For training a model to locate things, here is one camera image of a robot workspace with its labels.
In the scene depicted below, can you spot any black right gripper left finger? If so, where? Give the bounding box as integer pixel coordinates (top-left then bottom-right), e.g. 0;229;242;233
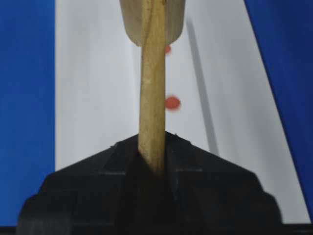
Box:
16;136;151;235

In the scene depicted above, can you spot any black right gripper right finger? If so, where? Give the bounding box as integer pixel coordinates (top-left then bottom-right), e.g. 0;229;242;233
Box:
158;133;283;235

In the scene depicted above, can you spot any wooden mallet hammer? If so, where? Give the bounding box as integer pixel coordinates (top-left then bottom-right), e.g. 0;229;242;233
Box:
120;0;185;178

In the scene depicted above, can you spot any red dot mark right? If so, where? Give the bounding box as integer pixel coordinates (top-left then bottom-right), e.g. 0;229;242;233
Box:
165;95;181;112

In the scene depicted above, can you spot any large white foam board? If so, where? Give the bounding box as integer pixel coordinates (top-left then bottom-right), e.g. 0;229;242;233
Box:
55;0;310;223

